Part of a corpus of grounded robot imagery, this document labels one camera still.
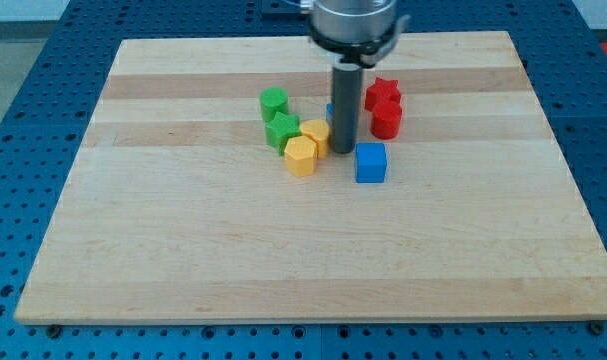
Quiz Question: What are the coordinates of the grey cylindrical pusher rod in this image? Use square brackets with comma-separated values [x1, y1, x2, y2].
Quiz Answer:
[330, 67, 363, 154]

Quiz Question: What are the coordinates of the red star block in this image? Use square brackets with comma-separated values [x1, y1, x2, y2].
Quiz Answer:
[364, 77, 402, 111]

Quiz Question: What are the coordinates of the yellow heart block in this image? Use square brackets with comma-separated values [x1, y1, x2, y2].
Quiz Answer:
[299, 119, 330, 158]

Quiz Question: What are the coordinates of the green star block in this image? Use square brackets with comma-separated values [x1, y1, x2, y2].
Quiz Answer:
[265, 112, 301, 156]

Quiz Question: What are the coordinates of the blue block behind rod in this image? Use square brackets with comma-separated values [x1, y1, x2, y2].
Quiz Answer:
[325, 103, 333, 126]

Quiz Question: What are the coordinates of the red cylinder block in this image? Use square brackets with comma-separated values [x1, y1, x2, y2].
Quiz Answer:
[370, 101, 403, 140]

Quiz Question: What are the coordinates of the green cylinder block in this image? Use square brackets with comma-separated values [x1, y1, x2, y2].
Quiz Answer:
[259, 87, 289, 122]

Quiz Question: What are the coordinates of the blue cube block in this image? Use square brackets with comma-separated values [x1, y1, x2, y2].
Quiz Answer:
[355, 143, 388, 183]

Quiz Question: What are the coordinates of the yellow hexagon block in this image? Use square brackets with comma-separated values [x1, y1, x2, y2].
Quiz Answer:
[284, 136, 317, 177]

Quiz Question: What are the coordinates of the wooden board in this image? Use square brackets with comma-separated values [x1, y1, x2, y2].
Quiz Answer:
[14, 31, 607, 325]

